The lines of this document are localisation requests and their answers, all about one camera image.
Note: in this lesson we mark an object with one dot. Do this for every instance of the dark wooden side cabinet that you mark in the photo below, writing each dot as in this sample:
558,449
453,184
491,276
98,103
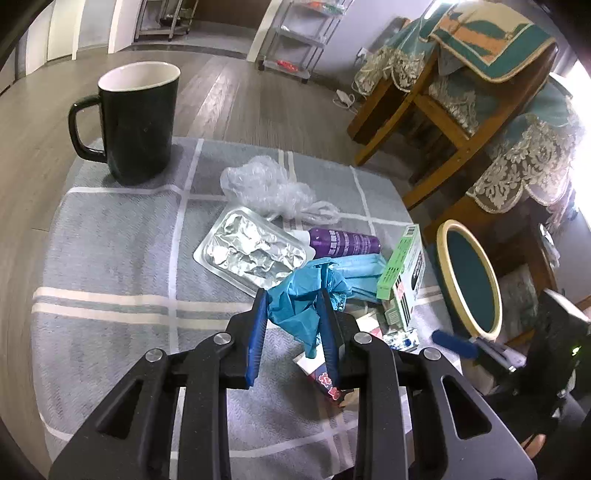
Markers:
531,258

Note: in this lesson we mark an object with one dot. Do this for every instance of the wall socket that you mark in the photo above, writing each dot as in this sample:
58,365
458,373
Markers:
363,51

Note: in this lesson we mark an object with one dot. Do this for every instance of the teal bin with beige rim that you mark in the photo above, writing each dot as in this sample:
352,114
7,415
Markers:
471,277

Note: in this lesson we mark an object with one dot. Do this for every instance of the green white carton box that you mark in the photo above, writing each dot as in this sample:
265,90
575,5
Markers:
397,272

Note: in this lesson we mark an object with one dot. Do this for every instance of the purple tube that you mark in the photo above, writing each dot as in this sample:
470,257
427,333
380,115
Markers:
341,242

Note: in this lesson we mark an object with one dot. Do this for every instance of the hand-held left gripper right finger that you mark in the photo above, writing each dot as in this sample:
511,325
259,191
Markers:
328,332

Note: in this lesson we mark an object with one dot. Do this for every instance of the red white wrapper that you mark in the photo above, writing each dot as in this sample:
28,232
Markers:
318,376

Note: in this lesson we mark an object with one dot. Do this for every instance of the wooden chair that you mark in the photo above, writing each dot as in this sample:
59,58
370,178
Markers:
466,138

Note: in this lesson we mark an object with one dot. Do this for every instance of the metal shelf rack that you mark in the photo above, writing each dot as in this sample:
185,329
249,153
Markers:
166,18

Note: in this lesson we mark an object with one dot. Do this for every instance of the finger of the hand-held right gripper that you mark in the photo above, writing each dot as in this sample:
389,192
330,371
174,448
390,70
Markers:
494,353
455,344

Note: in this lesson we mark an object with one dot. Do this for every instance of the wooden table leg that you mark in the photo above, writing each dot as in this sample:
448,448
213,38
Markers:
378,129

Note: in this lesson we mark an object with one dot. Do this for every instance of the grey checked cloth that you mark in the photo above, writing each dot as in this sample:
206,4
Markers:
115,254

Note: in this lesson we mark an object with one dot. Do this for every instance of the white trolley rack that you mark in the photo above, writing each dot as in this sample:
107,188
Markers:
300,37

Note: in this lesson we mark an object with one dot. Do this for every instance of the blue face mask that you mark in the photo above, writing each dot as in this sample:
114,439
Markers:
364,272

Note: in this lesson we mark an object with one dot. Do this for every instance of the small blue white sachet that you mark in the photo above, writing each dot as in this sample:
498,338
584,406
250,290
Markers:
401,340

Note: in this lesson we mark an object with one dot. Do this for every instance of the silver foil tray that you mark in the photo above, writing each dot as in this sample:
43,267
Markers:
249,249

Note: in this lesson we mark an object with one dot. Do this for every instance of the white power strip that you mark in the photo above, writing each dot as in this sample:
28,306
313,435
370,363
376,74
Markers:
345,99

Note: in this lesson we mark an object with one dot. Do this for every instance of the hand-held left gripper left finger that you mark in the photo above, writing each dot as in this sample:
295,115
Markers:
256,337

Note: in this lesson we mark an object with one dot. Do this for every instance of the black mug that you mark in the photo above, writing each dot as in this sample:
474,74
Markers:
138,129

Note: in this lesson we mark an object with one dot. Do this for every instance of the clear plastic bag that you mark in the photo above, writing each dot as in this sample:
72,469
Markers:
263,184

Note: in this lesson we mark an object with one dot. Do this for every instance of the teal glove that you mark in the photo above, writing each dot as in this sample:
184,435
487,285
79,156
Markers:
300,300

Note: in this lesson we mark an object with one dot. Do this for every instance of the teal orange cushion cover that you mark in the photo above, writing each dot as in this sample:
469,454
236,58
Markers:
489,37

